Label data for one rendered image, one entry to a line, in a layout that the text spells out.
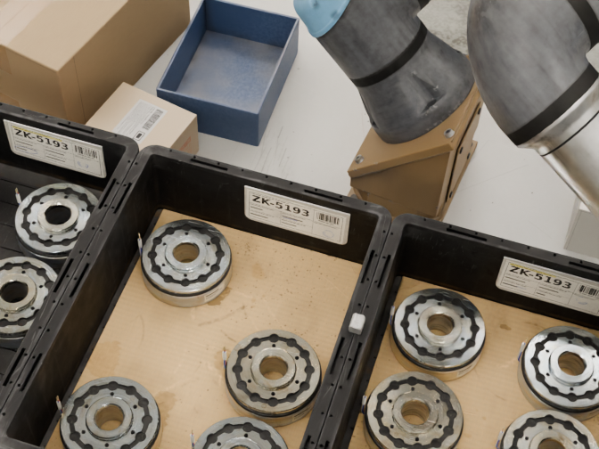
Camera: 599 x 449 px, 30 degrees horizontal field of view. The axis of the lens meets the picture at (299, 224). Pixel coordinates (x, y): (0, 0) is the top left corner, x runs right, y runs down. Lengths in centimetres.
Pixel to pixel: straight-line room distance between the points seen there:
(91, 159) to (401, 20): 41
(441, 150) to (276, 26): 42
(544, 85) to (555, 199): 63
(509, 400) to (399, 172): 35
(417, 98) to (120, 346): 47
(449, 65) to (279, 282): 35
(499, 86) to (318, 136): 65
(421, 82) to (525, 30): 44
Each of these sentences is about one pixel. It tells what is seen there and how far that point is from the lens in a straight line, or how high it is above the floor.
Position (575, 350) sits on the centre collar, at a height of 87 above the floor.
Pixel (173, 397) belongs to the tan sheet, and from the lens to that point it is 123.
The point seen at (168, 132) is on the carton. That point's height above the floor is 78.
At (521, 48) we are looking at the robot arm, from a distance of 97.
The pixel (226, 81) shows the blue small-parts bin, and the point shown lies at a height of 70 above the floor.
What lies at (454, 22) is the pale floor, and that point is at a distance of 283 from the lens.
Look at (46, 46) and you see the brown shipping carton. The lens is 152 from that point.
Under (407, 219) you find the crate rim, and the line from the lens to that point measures 124.
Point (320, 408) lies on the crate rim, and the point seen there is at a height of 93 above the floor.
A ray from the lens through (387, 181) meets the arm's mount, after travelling 146.
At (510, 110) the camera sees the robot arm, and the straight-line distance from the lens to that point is 99.
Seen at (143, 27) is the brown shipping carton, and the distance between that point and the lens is 163.
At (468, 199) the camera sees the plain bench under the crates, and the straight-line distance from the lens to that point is 156.
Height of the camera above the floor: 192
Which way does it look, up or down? 54 degrees down
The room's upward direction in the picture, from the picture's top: 3 degrees clockwise
